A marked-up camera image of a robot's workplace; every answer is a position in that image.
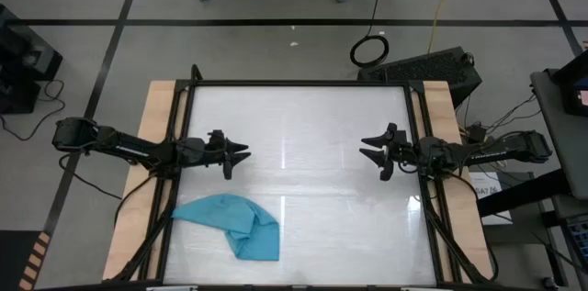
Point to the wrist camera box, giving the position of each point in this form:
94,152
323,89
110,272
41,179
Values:
396,132
216,135

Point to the blue-key control keyboard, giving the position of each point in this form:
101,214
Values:
580,240

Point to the blue microfibre towel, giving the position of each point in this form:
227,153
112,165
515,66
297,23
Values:
239,227

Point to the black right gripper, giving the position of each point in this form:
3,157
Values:
395,155

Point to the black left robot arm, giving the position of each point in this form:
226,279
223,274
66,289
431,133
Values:
128,146

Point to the black metal table frame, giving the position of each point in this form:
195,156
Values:
298,83

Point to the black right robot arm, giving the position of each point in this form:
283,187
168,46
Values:
487,153

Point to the small black power adapter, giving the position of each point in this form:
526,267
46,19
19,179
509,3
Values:
477,133

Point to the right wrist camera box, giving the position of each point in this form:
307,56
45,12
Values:
396,132

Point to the light wooden table board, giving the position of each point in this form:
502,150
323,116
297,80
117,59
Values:
156,107
443,107

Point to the black orange striped mat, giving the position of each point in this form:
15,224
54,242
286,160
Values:
18,259

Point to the grey side desk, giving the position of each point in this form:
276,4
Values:
560,121

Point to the black mesh computer tower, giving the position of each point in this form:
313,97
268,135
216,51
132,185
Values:
422,68

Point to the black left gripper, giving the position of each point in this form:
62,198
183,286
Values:
217,155

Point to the white paper label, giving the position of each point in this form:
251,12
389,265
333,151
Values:
489,190

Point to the black desk support bar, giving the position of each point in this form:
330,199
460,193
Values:
519,194

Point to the black monitor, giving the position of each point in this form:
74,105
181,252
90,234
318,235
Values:
574,84

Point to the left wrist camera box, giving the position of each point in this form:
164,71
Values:
216,135

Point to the black equipment case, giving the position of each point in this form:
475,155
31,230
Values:
23,52

